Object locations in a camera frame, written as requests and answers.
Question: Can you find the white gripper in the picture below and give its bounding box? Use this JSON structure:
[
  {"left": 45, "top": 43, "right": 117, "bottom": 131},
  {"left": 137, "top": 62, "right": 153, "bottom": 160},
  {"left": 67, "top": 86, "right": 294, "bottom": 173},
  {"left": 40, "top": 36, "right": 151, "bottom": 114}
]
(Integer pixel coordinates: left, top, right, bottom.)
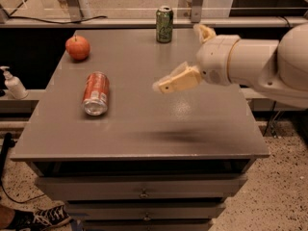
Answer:
[{"left": 152, "top": 24, "right": 241, "bottom": 93}]

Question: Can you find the red coke can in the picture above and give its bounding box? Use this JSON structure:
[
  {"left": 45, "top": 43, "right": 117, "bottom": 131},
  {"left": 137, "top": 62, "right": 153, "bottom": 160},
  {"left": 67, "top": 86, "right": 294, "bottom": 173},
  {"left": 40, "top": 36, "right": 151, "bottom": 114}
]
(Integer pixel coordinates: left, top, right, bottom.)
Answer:
[{"left": 82, "top": 71, "right": 110, "bottom": 116}]

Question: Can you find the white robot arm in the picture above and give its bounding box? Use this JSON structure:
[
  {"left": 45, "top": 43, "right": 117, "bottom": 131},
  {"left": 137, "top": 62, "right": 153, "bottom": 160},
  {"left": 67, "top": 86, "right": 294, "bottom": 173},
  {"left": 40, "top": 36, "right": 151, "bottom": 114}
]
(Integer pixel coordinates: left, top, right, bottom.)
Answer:
[{"left": 153, "top": 24, "right": 308, "bottom": 109}]

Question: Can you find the green soda can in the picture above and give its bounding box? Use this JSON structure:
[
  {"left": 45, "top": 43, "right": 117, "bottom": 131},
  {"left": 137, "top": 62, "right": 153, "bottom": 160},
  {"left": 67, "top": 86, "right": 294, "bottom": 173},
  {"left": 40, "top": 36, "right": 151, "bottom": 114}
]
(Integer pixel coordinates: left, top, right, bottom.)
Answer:
[{"left": 156, "top": 6, "right": 173, "bottom": 43}]

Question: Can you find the orange apple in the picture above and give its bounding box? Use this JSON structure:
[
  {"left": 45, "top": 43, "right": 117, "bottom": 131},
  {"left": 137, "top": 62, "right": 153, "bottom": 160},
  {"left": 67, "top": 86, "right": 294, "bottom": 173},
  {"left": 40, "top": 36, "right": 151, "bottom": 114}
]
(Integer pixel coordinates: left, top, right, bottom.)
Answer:
[{"left": 65, "top": 35, "right": 90, "bottom": 61}]

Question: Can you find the grey drawer cabinet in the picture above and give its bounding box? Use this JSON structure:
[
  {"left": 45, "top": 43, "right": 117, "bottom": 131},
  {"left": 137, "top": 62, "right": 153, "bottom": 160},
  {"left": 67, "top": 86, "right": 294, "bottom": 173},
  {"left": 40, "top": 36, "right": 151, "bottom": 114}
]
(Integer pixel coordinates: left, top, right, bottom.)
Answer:
[{"left": 12, "top": 29, "right": 269, "bottom": 231}]

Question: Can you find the top drawer knob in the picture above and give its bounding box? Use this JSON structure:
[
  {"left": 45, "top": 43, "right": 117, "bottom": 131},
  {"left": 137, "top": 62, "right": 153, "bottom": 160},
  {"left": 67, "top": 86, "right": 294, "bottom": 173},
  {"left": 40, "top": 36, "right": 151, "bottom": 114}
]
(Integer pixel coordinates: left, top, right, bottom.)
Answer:
[{"left": 140, "top": 190, "right": 149, "bottom": 199}]

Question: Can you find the drawer knob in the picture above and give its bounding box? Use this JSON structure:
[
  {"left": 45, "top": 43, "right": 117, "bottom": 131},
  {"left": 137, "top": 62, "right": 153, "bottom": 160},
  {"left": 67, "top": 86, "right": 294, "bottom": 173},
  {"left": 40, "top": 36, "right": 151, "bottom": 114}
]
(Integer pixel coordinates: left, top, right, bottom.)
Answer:
[
  {"left": 143, "top": 213, "right": 151, "bottom": 221},
  {"left": 140, "top": 190, "right": 149, "bottom": 199}
]

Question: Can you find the white pump bottle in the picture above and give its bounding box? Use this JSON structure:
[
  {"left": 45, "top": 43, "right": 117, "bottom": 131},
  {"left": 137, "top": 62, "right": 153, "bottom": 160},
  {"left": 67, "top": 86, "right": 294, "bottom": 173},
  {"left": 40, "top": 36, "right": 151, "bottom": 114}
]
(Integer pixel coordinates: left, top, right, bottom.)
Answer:
[{"left": 0, "top": 66, "right": 28, "bottom": 99}]

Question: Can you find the black white sneaker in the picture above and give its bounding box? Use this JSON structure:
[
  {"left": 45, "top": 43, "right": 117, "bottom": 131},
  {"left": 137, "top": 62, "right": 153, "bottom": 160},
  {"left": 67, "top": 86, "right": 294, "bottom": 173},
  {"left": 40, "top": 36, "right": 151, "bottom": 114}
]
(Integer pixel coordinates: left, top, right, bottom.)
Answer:
[{"left": 1, "top": 205, "right": 71, "bottom": 231}]

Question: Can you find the black cable on ledge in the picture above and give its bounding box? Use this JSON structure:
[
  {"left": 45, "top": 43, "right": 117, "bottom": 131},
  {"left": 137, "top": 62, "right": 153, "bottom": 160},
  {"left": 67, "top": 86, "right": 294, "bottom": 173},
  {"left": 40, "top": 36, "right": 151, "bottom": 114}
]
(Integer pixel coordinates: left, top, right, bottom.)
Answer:
[{"left": 6, "top": 0, "right": 108, "bottom": 25}]

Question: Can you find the black floor cable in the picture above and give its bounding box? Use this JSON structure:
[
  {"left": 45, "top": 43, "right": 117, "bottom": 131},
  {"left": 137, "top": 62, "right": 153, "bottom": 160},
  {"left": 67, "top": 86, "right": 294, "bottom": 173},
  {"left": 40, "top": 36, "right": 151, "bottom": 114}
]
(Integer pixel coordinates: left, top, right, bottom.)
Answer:
[{"left": 0, "top": 176, "right": 46, "bottom": 205}]

